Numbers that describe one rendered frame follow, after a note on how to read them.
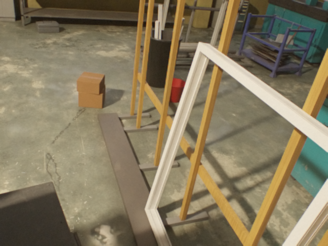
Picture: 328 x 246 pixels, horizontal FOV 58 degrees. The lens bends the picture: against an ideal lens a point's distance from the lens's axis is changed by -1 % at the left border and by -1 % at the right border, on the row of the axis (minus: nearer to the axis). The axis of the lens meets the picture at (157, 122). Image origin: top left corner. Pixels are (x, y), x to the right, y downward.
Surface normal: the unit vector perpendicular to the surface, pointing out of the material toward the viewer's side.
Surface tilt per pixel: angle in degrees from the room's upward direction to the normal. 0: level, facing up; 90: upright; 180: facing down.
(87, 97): 90
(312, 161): 90
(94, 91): 90
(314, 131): 82
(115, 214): 0
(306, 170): 90
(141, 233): 0
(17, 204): 0
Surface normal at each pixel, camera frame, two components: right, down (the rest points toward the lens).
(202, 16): 0.31, 0.52
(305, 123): -0.92, -0.06
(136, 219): 0.12, -0.85
